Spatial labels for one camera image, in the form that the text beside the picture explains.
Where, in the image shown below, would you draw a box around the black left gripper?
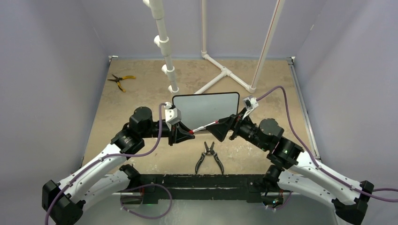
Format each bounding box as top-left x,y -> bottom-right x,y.
141,120 -> 195,146

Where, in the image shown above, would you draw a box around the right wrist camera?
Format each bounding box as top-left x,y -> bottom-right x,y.
243,96 -> 259,119

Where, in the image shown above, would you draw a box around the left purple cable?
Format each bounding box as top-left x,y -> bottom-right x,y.
44,103 -> 167,225

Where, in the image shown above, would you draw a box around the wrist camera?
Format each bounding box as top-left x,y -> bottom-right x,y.
243,96 -> 259,119
164,102 -> 182,126

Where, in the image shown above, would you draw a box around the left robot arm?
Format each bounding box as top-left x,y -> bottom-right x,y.
42,102 -> 195,225

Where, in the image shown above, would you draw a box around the white PVC pipe frame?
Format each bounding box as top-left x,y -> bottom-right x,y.
143,0 -> 285,95

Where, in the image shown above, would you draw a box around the yellow handled needle-nose pliers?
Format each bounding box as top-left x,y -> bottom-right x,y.
108,74 -> 136,93

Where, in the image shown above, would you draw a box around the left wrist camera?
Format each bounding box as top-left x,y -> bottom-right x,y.
164,102 -> 182,126

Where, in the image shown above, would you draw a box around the black grey wire stripper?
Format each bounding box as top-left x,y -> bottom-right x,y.
195,141 -> 225,175

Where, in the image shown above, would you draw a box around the black framed whiteboard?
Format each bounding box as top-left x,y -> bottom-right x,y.
172,92 -> 240,129

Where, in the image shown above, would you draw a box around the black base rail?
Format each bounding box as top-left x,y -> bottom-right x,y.
119,165 -> 280,204

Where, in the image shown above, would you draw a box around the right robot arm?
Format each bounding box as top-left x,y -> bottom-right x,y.
206,115 -> 374,225

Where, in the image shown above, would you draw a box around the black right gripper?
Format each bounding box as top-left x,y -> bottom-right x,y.
206,107 -> 268,151

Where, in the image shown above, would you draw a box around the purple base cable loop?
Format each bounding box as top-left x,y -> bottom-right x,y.
119,183 -> 173,220

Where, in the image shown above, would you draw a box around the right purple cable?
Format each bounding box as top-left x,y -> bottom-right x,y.
255,85 -> 398,203

